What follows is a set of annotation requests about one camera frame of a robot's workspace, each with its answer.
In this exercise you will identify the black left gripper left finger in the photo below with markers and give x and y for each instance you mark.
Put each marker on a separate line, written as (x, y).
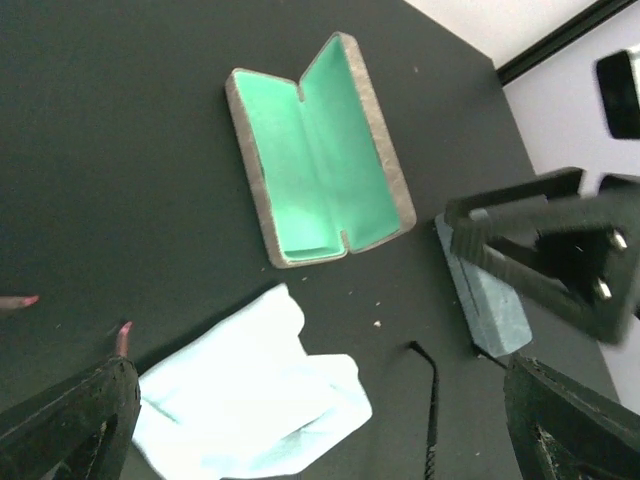
(80, 428)

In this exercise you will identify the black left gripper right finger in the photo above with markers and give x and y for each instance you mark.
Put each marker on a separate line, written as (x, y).
(561, 429)

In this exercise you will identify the light blue cleaning cloth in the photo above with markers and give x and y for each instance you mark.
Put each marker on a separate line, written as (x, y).
(245, 400)

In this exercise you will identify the pink sunglasses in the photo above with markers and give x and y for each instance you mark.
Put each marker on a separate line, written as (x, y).
(11, 304)

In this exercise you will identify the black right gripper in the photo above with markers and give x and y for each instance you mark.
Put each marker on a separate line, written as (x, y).
(576, 257)

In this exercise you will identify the beige glasses case green lining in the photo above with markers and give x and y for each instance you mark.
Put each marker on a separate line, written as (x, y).
(320, 162)

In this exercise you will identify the blue-grey closed glasses case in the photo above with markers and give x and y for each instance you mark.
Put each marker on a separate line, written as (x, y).
(494, 314)

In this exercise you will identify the black right frame post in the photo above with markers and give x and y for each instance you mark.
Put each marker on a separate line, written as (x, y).
(561, 37)

